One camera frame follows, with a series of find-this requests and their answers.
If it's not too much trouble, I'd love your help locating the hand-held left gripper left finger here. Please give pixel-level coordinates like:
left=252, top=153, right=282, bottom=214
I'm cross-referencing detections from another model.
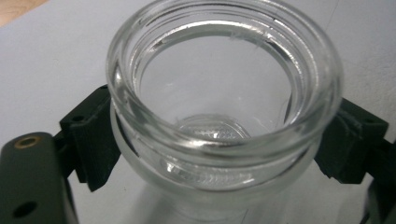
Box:
left=58, top=84, right=122, bottom=193

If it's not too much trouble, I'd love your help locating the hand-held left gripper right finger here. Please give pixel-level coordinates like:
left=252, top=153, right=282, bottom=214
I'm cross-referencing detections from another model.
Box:
left=313, top=97, right=390, bottom=185

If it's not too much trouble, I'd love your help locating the clear glass jar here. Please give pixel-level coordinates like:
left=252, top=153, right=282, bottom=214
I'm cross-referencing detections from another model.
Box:
left=105, top=0, right=345, bottom=224

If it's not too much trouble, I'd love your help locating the wooden table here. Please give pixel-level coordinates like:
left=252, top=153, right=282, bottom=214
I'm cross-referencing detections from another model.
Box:
left=0, top=0, right=49, bottom=28

